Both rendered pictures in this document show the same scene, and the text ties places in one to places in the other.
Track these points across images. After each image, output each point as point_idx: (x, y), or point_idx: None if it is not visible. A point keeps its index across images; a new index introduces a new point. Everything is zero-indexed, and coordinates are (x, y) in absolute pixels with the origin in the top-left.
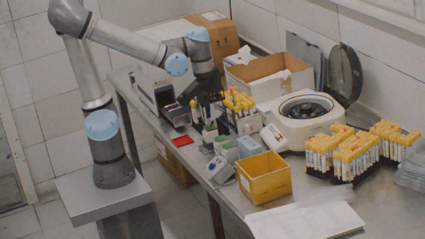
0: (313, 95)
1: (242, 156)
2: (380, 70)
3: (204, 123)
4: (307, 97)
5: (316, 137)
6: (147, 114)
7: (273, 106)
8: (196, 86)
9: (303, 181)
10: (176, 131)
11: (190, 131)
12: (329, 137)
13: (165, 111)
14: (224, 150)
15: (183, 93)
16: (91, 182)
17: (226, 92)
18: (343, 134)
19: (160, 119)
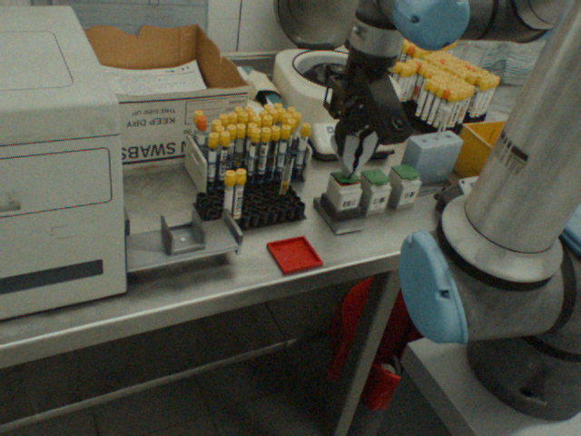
0: (298, 57)
1: (425, 171)
2: None
3: (352, 171)
4: (296, 63)
5: (438, 85)
6: (75, 322)
7: (318, 94)
8: (393, 87)
9: None
10: (234, 263)
11: (246, 241)
12: (443, 76)
13: (156, 257)
14: (414, 182)
15: (394, 116)
16: (561, 425)
17: (219, 125)
18: (435, 66)
19: (140, 291)
